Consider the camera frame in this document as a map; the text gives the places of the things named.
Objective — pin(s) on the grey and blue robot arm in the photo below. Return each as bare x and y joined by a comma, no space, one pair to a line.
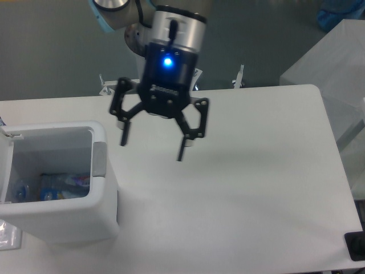
169,37

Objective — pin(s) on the black device at table edge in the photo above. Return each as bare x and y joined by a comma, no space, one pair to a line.
355,245

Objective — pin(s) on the white plastic trash can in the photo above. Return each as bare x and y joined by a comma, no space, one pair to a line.
55,148

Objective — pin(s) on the blue snack package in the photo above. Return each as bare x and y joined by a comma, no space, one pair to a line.
47,194

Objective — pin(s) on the blue shoe cover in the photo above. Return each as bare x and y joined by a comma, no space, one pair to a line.
331,13

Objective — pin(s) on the clear plastic water bottle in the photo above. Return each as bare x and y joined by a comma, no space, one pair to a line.
71,185

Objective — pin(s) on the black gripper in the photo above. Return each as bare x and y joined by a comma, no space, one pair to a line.
164,91

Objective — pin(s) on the clear plastic bag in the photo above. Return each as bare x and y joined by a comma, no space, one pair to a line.
11,237

